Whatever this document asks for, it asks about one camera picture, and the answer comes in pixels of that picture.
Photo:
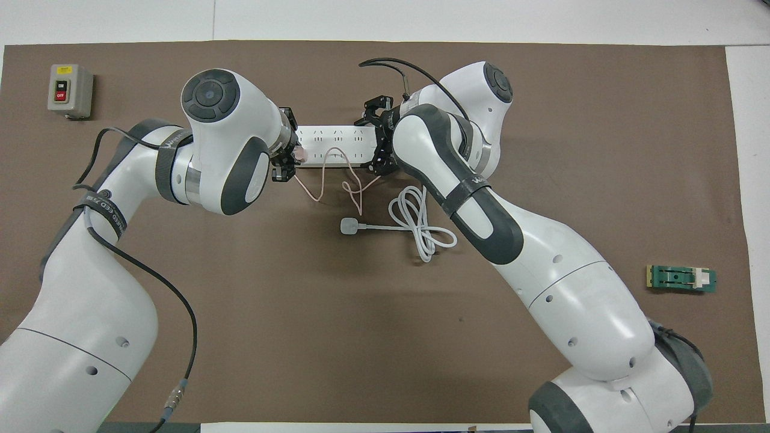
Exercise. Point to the grey on-off switch box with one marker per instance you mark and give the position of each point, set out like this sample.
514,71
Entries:
71,90

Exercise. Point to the green circuit board module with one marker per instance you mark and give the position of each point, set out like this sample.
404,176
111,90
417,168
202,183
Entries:
677,278

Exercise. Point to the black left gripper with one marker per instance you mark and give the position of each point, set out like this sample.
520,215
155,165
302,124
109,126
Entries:
290,144

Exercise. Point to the white power strip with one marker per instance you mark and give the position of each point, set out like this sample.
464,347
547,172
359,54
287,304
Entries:
337,136

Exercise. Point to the brown table mat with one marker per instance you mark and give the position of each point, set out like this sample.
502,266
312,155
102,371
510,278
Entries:
301,313

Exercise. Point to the pink charger adapter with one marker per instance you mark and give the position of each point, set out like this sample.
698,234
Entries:
299,156

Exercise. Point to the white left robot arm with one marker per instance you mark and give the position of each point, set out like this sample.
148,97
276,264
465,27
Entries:
78,288

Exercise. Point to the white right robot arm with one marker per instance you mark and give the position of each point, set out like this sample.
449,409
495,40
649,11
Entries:
565,282

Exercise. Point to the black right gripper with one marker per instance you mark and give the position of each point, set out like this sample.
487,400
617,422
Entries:
385,133

